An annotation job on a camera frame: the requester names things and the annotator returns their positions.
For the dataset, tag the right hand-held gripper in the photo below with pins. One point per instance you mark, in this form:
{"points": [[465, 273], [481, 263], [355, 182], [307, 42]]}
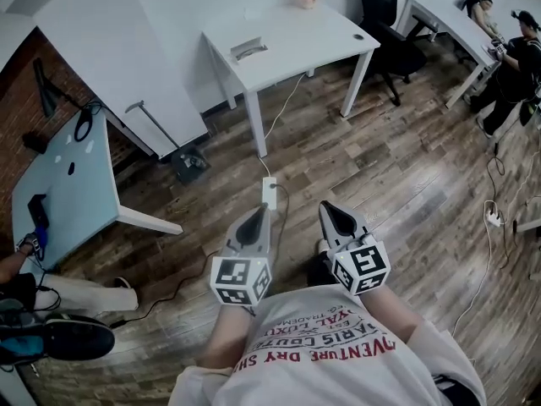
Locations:
{"points": [[359, 264]]}

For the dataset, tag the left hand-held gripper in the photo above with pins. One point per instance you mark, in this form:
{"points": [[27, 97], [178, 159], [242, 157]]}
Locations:
{"points": [[236, 275]]}

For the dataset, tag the person's left forearm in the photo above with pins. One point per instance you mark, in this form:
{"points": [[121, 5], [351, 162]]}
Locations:
{"points": [[228, 336]]}

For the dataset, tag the person's right forearm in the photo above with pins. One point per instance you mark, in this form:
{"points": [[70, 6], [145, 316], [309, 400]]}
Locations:
{"points": [[393, 311]]}

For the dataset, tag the white power strip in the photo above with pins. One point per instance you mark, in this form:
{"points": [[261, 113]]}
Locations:
{"points": [[494, 216], [269, 193]]}

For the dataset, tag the person's dark leg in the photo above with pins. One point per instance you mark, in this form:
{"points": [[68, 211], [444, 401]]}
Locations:
{"points": [[318, 269]]}

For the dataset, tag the metal pole stand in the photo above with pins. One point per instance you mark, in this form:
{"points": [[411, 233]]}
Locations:
{"points": [[186, 163]]}

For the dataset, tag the person's white printed t-shirt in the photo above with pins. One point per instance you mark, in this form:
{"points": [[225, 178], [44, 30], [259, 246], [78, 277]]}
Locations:
{"points": [[338, 362]]}

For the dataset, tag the light blue table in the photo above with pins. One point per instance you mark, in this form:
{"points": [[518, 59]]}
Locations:
{"points": [[72, 193]]}

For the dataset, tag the grey desk tray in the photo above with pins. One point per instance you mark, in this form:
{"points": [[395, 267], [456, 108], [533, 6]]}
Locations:
{"points": [[248, 49]]}

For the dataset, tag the white square desk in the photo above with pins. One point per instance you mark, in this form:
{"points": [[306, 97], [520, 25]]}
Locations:
{"points": [[296, 45]]}

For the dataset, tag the small black oval object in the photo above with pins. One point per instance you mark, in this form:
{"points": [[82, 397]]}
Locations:
{"points": [[71, 168]]}

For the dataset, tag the black office chair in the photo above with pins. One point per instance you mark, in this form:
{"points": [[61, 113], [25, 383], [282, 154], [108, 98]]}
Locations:
{"points": [[386, 36]]}

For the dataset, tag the black box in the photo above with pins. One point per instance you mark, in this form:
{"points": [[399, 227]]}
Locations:
{"points": [[38, 212]]}

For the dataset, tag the white partition panel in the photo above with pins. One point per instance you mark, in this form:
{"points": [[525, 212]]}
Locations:
{"points": [[127, 57]]}

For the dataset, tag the long white desk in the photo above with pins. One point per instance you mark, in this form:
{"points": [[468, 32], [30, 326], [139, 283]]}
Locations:
{"points": [[448, 23]]}

